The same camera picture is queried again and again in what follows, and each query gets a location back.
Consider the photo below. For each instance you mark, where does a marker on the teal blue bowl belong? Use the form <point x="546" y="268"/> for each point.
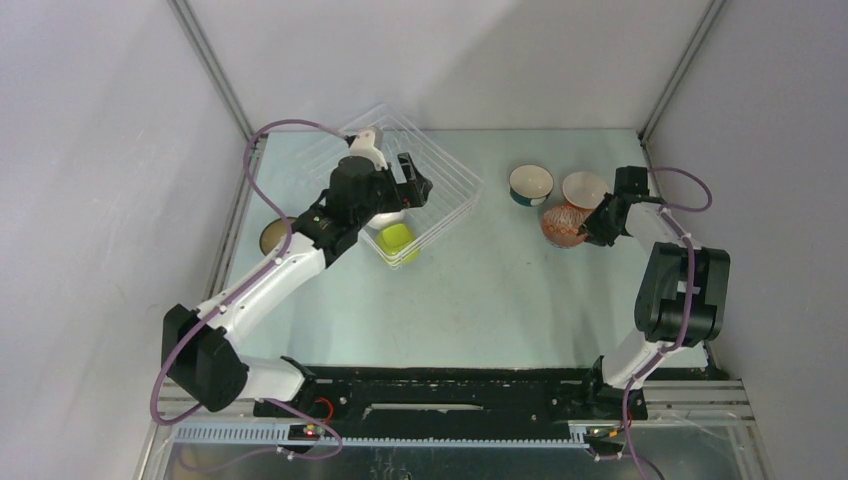
<point x="530" y="185"/>

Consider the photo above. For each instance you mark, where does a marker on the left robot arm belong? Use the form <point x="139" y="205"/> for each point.
<point x="201" y="346"/>

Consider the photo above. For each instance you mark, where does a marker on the green bowl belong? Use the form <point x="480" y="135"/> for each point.
<point x="394" y="242"/>

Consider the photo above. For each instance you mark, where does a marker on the orange bowl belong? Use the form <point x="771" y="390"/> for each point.
<point x="584" y="190"/>

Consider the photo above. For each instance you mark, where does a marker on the blue patterned bowl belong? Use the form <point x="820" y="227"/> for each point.
<point x="561" y="225"/>

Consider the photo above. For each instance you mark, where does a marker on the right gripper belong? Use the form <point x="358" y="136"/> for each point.
<point x="591" y="225"/>

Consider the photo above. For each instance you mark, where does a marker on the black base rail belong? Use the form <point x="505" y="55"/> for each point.
<point x="454" y="403"/>

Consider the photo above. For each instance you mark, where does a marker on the white bowl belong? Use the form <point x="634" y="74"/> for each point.
<point x="383" y="220"/>

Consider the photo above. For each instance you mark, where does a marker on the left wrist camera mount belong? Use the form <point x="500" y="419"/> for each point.
<point x="367" y="144"/>

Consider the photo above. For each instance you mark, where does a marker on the grey cable duct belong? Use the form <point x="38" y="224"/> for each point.
<point x="280" y="434"/>

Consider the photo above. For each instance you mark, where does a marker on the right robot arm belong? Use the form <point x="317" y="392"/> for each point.
<point x="682" y="296"/>

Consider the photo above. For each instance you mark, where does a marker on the white wire dish rack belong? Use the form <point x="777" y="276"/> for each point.
<point x="456" y="189"/>

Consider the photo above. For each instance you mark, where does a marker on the dark bowl beige inside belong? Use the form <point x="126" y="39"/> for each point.
<point x="273" y="234"/>

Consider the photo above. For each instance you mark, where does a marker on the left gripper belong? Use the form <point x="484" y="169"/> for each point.
<point x="403" y="195"/>

